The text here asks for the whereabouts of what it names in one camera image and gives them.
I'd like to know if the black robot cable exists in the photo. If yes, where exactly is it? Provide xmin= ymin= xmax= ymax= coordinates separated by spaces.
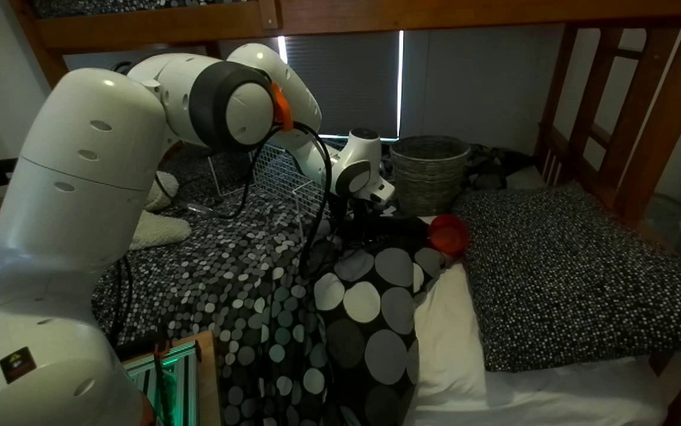
xmin=230 ymin=119 xmax=335 ymax=280

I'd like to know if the wooden box with green panel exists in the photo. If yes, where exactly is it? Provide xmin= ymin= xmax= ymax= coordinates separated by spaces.
xmin=118 ymin=330 xmax=223 ymax=426

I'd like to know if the white bedsheet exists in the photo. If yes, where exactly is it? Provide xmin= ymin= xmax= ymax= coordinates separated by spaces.
xmin=407 ymin=262 xmax=672 ymax=426

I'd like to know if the black blanket with small dots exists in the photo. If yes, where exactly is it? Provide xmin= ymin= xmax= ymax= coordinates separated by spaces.
xmin=90 ymin=145 xmax=335 ymax=426

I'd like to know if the black duvet with large dots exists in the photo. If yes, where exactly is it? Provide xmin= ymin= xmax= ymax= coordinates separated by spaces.
xmin=308 ymin=208 xmax=471 ymax=426

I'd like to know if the wooden bunk ladder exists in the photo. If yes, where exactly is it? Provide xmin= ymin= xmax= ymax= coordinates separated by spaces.
xmin=533 ymin=21 xmax=653 ymax=195

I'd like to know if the woven wicker basket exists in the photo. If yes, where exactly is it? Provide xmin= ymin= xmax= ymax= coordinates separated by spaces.
xmin=387 ymin=133 xmax=473 ymax=217

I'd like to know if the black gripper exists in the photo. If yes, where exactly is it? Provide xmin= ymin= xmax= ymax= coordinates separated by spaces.
xmin=335 ymin=196 xmax=431 ymax=245

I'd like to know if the red plush object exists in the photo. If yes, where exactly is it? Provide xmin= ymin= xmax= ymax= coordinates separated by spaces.
xmin=422 ymin=213 xmax=473 ymax=260

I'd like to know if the grey window blind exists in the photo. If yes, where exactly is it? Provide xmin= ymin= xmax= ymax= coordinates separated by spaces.
xmin=284 ymin=32 xmax=401 ymax=143
xmin=399 ymin=26 xmax=567 ymax=157

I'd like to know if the black speckled pillow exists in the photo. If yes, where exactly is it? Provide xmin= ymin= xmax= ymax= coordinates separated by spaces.
xmin=450 ymin=185 xmax=681 ymax=375

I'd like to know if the wooden bunk bed frame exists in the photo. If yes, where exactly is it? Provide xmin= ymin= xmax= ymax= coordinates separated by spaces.
xmin=7 ymin=0 xmax=681 ymax=426

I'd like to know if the white cloth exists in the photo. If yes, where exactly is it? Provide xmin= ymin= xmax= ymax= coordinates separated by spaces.
xmin=127 ymin=168 xmax=194 ymax=252

